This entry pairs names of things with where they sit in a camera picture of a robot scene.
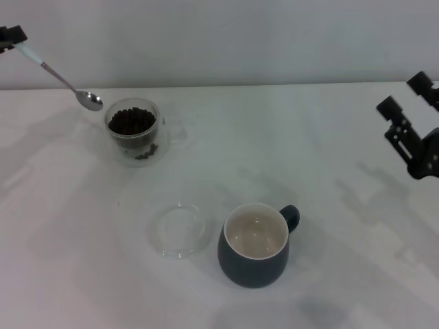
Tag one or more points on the dark teal ceramic mug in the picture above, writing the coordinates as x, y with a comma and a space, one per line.
250, 270

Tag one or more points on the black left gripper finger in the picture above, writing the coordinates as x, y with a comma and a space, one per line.
13, 34
7, 49

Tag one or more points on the clear double-walled glass cup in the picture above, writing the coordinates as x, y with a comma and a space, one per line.
161, 128

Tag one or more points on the coffee bean pile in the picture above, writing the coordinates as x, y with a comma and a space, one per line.
132, 121

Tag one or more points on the loose coffee bean cluster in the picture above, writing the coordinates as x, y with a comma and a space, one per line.
146, 153

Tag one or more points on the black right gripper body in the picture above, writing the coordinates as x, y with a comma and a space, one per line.
427, 157

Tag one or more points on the clear round glass dish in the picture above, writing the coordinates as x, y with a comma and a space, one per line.
178, 236

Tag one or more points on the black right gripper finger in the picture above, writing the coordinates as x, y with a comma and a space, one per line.
401, 135
425, 87

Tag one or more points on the clear glass saucer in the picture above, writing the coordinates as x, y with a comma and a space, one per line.
99, 150

